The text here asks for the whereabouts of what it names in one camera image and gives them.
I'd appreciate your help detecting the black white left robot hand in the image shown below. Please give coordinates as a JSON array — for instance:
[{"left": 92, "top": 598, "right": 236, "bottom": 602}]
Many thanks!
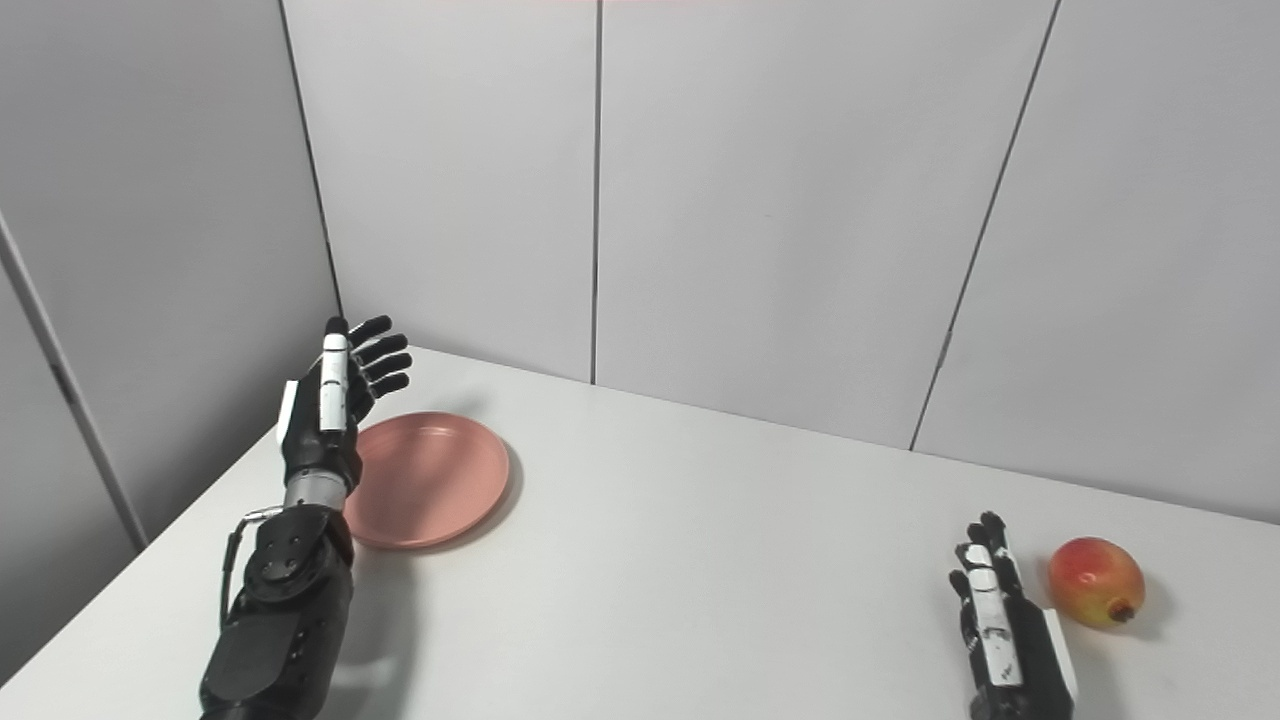
[{"left": 276, "top": 316, "right": 413, "bottom": 493}]

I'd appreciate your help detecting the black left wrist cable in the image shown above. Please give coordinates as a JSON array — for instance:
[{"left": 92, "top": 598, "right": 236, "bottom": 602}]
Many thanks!
[{"left": 219, "top": 506, "right": 286, "bottom": 629}]

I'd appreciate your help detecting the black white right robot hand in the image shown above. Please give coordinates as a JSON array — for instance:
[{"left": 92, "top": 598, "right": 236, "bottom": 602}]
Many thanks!
[{"left": 948, "top": 512, "right": 1079, "bottom": 720}]

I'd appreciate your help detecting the red yellow pomegranate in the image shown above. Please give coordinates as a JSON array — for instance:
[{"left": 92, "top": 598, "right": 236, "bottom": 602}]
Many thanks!
[{"left": 1048, "top": 537, "right": 1146, "bottom": 630}]

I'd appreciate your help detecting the pink round plate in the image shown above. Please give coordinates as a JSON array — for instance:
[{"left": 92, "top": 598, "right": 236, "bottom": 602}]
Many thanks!
[{"left": 344, "top": 412, "right": 511, "bottom": 551}]

